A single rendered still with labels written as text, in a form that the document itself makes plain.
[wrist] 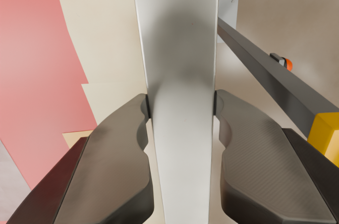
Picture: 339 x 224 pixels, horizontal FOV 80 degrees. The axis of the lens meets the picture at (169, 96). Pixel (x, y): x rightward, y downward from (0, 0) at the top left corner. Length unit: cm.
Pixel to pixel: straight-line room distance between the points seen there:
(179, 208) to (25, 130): 14
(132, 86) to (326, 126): 17
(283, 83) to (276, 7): 84
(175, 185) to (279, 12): 112
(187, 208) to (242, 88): 114
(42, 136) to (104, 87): 8
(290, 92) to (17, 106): 35
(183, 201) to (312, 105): 23
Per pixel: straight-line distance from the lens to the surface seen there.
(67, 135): 20
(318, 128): 24
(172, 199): 18
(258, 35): 120
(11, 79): 19
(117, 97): 16
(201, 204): 18
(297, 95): 36
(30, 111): 20
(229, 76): 123
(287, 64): 51
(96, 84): 16
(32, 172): 25
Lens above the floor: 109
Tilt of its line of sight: 61 degrees down
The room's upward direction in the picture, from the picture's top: 178 degrees counter-clockwise
